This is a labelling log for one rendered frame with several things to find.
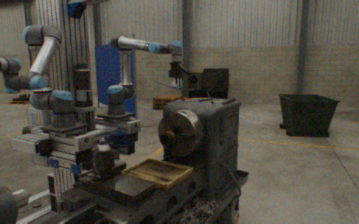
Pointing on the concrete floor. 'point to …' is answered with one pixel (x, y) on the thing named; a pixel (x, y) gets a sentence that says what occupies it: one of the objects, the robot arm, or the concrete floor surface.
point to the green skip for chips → (307, 114)
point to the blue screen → (113, 75)
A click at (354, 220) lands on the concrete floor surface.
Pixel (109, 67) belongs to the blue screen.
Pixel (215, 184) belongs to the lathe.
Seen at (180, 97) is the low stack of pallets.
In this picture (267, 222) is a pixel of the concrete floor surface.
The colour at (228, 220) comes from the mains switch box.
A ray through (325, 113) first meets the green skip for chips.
